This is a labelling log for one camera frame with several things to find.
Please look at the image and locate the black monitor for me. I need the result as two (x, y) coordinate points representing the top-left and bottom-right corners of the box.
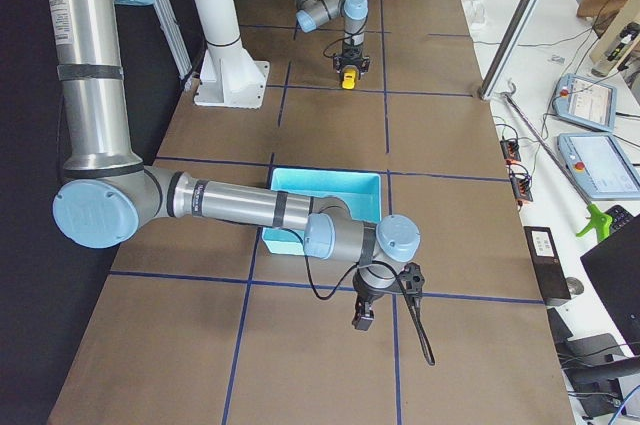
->
(581, 219), (639, 343)

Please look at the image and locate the white pedestal column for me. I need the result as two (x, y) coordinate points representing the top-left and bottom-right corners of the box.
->
(194, 0), (270, 109)

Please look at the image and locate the lower teach pendant tablet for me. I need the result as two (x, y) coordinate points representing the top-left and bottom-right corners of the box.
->
(557, 132), (639, 200)

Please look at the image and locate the green handled reacher grabber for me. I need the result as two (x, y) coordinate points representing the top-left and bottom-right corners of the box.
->
(501, 79), (612, 242)

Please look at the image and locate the turquoise plastic storage bin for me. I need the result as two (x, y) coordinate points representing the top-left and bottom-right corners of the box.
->
(262, 168), (381, 263)

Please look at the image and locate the upper teach pendant tablet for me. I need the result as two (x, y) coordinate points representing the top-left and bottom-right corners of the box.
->
(552, 74), (617, 132)

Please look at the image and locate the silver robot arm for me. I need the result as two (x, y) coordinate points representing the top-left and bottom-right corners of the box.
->
(48, 0), (424, 330)
(294, 0), (370, 90)

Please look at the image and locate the teach pendant tablet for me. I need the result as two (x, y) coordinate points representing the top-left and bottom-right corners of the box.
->
(557, 132), (639, 200)
(552, 74), (617, 132)

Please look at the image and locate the lower orange circuit board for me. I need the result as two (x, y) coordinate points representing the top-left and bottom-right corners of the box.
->
(509, 171), (533, 206)

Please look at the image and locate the orange circuit board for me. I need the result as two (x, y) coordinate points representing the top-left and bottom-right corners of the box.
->
(509, 171), (533, 206)
(500, 138), (521, 165)

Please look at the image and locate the black monitor stand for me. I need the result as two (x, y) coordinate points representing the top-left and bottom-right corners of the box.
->
(547, 309), (639, 416)

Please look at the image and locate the black rectangular box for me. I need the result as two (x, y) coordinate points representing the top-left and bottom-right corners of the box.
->
(523, 226), (571, 306)

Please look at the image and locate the aluminium frame post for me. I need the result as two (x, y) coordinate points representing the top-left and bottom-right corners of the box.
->
(478, 0), (539, 100)

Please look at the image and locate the yellow beetle toy car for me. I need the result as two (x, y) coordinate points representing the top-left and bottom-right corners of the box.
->
(341, 67), (359, 90)

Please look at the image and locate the upper orange circuit board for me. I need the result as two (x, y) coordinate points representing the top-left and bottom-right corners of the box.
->
(500, 138), (521, 165)

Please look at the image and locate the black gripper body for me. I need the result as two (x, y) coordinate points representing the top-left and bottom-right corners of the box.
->
(332, 42), (371, 79)
(352, 291), (383, 331)

